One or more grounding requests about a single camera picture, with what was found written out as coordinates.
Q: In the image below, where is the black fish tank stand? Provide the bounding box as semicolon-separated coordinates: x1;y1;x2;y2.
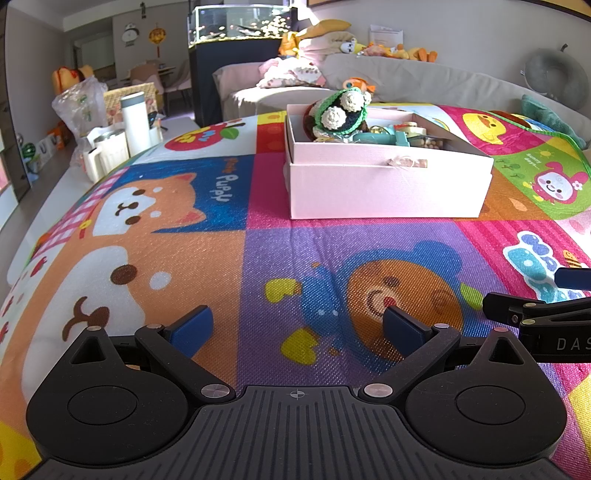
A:
188;37;288;128

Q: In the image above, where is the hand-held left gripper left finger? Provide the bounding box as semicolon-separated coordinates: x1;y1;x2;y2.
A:
69;305;237;401

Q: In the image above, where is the yellow hanging wall ornament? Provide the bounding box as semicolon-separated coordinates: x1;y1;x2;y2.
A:
148;27;166;59

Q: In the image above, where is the grey sofa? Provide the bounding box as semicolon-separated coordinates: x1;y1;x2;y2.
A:
213;51;591;153

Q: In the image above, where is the pink cardboard box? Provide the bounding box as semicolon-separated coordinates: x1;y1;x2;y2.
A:
284;104;495;220

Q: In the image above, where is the grey neck pillow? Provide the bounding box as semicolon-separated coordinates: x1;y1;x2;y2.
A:
522;44;584;98

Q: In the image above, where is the pink pillow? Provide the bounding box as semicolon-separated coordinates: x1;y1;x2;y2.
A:
299;31;356;66

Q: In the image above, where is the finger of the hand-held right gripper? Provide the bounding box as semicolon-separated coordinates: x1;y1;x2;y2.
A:
482;292;591;325
553;267;591;293

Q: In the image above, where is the colourful cartoon play mat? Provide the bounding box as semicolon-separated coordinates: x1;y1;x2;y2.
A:
0;104;591;468

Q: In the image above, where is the green cloth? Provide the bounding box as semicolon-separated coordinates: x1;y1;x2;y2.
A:
522;95;587;149

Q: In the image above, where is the dining chair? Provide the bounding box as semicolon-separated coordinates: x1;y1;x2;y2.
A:
129;62;190;100

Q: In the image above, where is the brown green crochet doll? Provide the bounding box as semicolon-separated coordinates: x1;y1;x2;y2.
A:
302;89;373;142

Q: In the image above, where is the pink clothes heap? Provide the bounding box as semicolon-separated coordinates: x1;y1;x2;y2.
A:
256;58;327;89

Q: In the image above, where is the large yellow bear plush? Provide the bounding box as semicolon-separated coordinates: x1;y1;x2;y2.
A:
52;65;96;96

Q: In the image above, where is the yellow teal toy camera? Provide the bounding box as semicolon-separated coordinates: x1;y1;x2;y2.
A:
353;124;430;149

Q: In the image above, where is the yellow orange plush toy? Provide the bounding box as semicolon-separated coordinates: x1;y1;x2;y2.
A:
365;42;439;64

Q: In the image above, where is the white jug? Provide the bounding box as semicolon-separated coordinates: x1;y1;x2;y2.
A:
84;129;130;184

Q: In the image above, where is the white paper sheet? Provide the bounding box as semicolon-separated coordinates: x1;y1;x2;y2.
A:
369;25;404;47

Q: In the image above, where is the woven basket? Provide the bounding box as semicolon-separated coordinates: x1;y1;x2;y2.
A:
104;82;165;128

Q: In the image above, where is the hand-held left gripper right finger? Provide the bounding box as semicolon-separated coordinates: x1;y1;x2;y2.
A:
362;305;532;402

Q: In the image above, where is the yellow pillow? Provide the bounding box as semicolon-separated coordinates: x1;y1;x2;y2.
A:
295;19;352;40

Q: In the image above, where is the white thermos bottle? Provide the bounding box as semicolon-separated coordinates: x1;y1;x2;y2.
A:
120;91;153;156

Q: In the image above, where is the glass fish tank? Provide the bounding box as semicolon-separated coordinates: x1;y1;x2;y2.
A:
187;6;299;47

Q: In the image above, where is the clear plastic bag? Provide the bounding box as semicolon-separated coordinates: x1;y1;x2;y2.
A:
52;76;110;139

